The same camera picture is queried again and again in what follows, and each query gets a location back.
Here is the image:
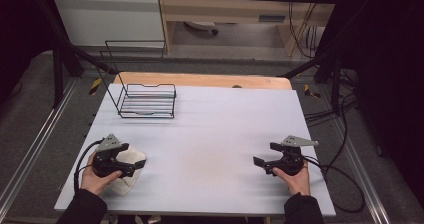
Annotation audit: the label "black wire rack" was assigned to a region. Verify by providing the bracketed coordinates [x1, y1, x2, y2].
[51, 0, 166, 48]
[94, 39, 177, 120]

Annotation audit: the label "person's left hand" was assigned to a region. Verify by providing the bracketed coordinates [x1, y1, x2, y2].
[80, 152, 123, 197]

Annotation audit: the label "hanging black cables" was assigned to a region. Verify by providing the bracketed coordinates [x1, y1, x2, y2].
[287, 0, 322, 60]

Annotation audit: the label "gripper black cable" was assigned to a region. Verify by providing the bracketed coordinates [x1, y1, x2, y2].
[73, 138, 105, 192]
[302, 117, 366, 214]

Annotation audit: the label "bundle of floor cables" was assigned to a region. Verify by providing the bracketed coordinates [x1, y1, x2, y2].
[303, 67, 360, 127]

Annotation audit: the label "yellow black tape strip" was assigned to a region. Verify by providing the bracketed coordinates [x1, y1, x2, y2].
[88, 77, 103, 96]
[303, 83, 322, 99]

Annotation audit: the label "office chair base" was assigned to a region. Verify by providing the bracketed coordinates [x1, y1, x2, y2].
[184, 20, 220, 36]

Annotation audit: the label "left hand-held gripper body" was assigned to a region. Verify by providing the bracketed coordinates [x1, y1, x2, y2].
[92, 133, 136, 179]

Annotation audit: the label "person's right hand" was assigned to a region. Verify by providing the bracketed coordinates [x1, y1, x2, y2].
[273, 162, 312, 196]

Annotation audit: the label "black curtain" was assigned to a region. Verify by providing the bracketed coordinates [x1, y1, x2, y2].
[333, 0, 424, 200]
[0, 0, 58, 103]

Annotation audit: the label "aluminium rail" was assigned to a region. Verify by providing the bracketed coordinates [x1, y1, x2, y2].
[328, 115, 392, 224]
[0, 78, 80, 213]

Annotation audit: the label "white cloth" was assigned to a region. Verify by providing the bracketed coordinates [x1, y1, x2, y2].
[108, 146, 148, 196]

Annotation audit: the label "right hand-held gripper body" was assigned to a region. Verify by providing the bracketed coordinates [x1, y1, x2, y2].
[264, 135, 319, 177]

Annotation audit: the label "wooden desk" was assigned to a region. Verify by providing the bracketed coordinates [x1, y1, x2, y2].
[156, 0, 344, 56]

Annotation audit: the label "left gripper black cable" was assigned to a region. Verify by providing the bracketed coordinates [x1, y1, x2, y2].
[73, 138, 105, 192]

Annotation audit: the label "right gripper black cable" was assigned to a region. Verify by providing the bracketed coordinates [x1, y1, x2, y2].
[302, 117, 366, 214]

